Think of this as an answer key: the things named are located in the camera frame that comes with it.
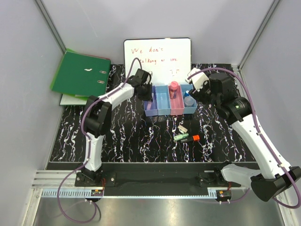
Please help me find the light blue plastic bin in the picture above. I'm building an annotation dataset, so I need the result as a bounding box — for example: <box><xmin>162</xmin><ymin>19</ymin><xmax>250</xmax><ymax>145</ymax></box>
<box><xmin>155</xmin><ymin>85</ymin><xmax>171</xmax><ymax>116</ymax></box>

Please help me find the clear round clip jar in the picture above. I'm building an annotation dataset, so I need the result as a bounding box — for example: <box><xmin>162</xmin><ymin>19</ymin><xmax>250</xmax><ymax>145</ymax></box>
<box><xmin>183</xmin><ymin>96</ymin><xmax>194</xmax><ymax>108</ymax></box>

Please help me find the blue plastic end bin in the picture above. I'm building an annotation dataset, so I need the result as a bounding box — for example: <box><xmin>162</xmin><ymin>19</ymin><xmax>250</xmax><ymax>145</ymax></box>
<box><xmin>181</xmin><ymin>84</ymin><xmax>197</xmax><ymax>114</ymax></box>

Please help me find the pink cartoon crayon tube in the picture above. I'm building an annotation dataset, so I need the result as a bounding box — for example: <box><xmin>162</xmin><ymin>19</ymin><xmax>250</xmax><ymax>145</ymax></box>
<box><xmin>169</xmin><ymin>81</ymin><xmax>179</xmax><ymax>99</ymax></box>

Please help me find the purple plastic bin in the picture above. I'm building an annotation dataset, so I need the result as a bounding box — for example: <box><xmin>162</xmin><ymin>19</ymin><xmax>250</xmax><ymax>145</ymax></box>
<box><xmin>143</xmin><ymin>86</ymin><xmax>158</xmax><ymax>117</ymax></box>

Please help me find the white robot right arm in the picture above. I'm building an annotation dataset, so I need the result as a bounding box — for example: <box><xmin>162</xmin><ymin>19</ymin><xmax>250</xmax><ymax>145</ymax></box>
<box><xmin>186</xmin><ymin>71</ymin><xmax>301</xmax><ymax>202</ymax></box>

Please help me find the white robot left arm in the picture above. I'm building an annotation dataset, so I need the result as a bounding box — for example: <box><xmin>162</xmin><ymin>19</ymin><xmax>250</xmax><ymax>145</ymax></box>
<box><xmin>81</xmin><ymin>68</ymin><xmax>152</xmax><ymax>186</ymax></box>

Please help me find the white dry-erase board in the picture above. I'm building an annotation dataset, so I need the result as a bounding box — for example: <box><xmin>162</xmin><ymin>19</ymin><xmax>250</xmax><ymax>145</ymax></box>
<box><xmin>124</xmin><ymin>38</ymin><xmax>191</xmax><ymax>86</ymax></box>

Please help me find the white small eraser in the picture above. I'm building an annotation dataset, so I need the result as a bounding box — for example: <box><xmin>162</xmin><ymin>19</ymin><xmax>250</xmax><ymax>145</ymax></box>
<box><xmin>178</xmin><ymin>125</ymin><xmax>188</xmax><ymax>133</ymax></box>

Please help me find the black orange highlighter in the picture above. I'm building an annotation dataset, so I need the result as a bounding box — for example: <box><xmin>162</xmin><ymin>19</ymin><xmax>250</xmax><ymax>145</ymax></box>
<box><xmin>180</xmin><ymin>135</ymin><xmax>200</xmax><ymax>143</ymax></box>

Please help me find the green correction tape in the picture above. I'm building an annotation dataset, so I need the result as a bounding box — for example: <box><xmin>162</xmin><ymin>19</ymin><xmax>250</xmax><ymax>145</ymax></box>
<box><xmin>174</xmin><ymin>133</ymin><xmax>189</xmax><ymax>141</ymax></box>

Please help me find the white green paper folder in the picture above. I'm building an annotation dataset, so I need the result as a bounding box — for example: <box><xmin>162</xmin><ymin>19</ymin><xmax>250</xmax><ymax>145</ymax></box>
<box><xmin>60</xmin><ymin>94</ymin><xmax>94</xmax><ymax>106</ymax></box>

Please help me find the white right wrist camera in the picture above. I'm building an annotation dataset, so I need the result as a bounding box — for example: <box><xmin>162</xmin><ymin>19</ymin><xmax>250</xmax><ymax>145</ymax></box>
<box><xmin>185</xmin><ymin>68</ymin><xmax>209</xmax><ymax>92</ymax></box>

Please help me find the green ring binder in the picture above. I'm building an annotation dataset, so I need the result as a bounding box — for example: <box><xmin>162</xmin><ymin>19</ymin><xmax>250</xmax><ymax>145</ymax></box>
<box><xmin>50</xmin><ymin>49</ymin><xmax>111</xmax><ymax>97</ymax></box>

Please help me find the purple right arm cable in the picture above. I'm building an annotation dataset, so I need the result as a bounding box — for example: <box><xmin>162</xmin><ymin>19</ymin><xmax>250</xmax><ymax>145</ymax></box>
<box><xmin>187</xmin><ymin>67</ymin><xmax>301</xmax><ymax>209</ymax></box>

